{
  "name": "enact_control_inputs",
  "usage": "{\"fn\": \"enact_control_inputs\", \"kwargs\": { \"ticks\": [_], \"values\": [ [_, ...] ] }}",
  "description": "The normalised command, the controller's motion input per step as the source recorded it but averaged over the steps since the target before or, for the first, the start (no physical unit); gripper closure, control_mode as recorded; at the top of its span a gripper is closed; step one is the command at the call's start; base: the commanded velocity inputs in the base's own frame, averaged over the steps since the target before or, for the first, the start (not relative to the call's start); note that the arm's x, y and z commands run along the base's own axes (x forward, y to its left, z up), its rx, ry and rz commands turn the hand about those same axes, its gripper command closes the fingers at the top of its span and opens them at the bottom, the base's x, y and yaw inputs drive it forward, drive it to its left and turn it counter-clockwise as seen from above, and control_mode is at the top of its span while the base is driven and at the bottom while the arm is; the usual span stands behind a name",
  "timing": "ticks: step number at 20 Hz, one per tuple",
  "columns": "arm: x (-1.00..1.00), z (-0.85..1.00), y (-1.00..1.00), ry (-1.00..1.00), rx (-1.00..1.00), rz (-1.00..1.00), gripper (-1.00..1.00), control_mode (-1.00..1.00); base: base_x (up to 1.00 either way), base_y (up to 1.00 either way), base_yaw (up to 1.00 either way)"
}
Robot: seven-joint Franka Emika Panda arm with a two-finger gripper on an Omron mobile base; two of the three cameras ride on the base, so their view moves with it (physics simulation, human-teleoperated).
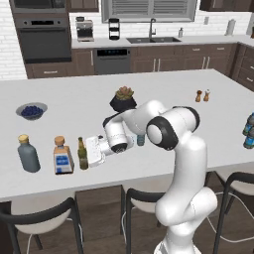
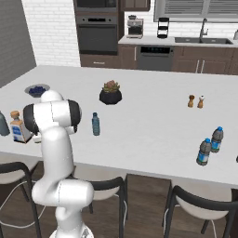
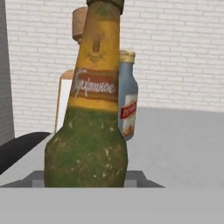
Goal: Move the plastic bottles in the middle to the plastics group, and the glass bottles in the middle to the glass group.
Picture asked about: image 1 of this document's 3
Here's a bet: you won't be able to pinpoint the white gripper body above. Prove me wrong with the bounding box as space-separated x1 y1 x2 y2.
84 134 107 169

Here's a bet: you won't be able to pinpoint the olive green glass bottle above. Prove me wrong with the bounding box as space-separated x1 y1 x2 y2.
76 136 90 172

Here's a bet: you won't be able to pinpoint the square glass bottle blue label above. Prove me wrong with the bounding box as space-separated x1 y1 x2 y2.
53 135 75 176

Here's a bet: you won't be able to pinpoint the succulent plant in black pot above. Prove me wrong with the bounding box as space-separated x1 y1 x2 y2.
109 85 138 114

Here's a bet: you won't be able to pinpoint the grey bottle with yellow cap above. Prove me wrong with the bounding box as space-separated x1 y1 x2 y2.
17 133 42 174

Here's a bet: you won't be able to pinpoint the black and white chair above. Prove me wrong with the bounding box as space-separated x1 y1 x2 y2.
0 196 85 254
120 187 175 254
211 171 254 254

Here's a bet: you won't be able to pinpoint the bowl of blueberries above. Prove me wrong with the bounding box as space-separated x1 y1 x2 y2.
15 101 49 122

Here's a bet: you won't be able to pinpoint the brown base cupboards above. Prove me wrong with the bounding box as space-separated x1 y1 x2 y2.
129 42 240 75
25 48 96 80
230 44 254 92

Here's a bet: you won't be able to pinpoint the grey dishwasher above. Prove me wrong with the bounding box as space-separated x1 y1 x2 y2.
92 48 132 76

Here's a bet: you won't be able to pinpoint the silver coffee machine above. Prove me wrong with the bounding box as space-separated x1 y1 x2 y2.
74 16 95 44

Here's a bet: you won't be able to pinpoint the built-in black oven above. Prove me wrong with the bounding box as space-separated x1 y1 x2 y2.
13 13 73 64

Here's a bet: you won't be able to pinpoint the white-topped salt shaker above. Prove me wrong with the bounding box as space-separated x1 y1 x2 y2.
202 88 211 103

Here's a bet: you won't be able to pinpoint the dark double sink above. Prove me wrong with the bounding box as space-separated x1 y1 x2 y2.
126 36 183 45

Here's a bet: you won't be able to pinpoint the dark tap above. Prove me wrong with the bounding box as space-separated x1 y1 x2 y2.
148 17 158 40

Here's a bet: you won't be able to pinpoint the window with grey blinds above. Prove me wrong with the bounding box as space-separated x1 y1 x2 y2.
100 0 198 24

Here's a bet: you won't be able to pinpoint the built-in microwave oven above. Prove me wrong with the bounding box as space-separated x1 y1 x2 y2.
8 0 69 15

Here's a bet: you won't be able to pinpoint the black wire stand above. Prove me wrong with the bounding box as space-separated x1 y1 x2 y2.
107 17 121 42

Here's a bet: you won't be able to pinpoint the brown wall cupboard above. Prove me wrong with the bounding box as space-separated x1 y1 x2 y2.
198 0 254 13
66 0 100 13

